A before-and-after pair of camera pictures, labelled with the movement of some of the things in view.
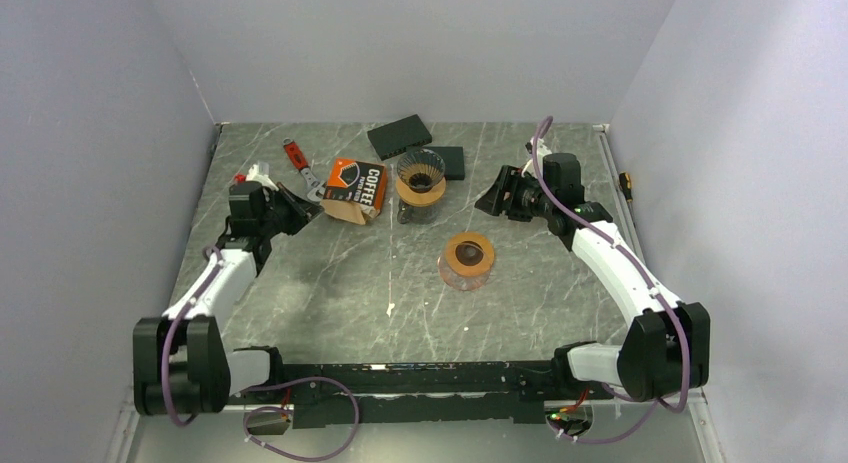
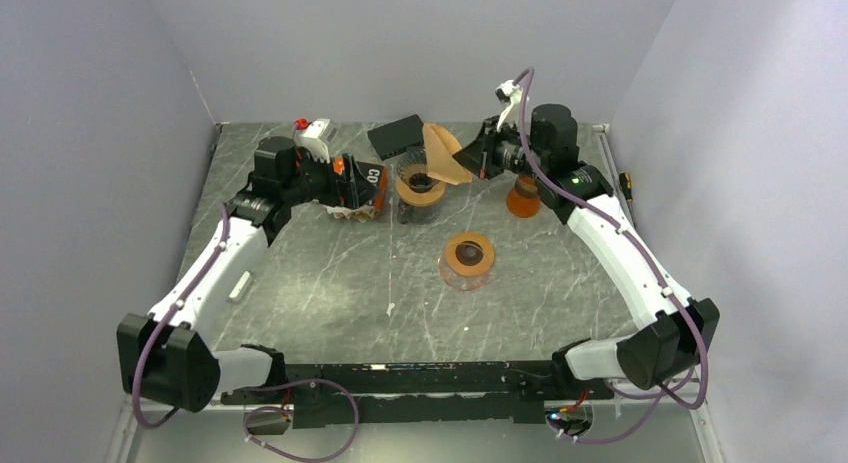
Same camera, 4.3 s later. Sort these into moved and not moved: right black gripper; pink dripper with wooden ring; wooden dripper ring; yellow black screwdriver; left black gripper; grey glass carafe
Moved: left black gripper; right black gripper
Not moved: wooden dripper ring; grey glass carafe; yellow black screwdriver; pink dripper with wooden ring
